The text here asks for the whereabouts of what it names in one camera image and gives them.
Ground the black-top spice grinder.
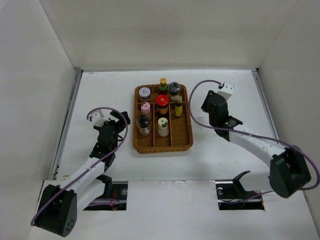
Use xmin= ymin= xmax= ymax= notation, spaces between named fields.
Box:
xmin=137 ymin=114 xmax=151 ymax=136

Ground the pink-lid spice shaker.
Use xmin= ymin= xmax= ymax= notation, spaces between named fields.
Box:
xmin=140 ymin=102 xmax=153 ymax=120

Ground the white-lid brown sauce jar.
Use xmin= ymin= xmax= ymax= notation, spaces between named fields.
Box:
xmin=138 ymin=87 xmax=151 ymax=103

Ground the yellow-lid spice shaker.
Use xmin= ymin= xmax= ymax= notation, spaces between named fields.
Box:
xmin=157 ymin=117 xmax=170 ymax=137

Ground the red-lid dark sauce jar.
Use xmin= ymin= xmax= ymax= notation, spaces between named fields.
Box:
xmin=155 ymin=94 xmax=170 ymax=118

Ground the black-cap pepper grinder jar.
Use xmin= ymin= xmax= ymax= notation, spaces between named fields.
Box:
xmin=168 ymin=82 xmax=181 ymax=102

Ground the green-label red sauce bottle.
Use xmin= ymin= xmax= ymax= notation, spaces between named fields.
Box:
xmin=158 ymin=77 xmax=168 ymax=95

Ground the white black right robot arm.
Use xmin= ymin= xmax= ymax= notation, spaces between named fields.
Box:
xmin=201 ymin=90 xmax=311 ymax=198

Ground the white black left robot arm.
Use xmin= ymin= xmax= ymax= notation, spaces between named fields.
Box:
xmin=30 ymin=107 xmax=131 ymax=238

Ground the brown wicker divided basket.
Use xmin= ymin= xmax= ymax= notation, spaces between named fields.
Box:
xmin=132 ymin=84 xmax=194 ymax=154

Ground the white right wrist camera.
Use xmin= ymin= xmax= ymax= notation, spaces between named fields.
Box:
xmin=217 ymin=82 xmax=234 ymax=101

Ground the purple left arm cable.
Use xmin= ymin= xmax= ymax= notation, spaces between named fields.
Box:
xmin=30 ymin=107 xmax=130 ymax=227

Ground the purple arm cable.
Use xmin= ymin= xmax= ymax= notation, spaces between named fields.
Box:
xmin=187 ymin=79 xmax=320 ymax=205
xmin=30 ymin=107 xmax=130 ymax=227

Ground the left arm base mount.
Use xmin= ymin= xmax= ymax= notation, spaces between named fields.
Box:
xmin=84 ymin=174 xmax=129 ymax=211

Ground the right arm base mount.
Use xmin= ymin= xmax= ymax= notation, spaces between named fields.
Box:
xmin=215 ymin=171 xmax=265 ymax=211

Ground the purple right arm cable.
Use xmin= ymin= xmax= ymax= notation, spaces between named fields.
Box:
xmin=187 ymin=79 xmax=320 ymax=205

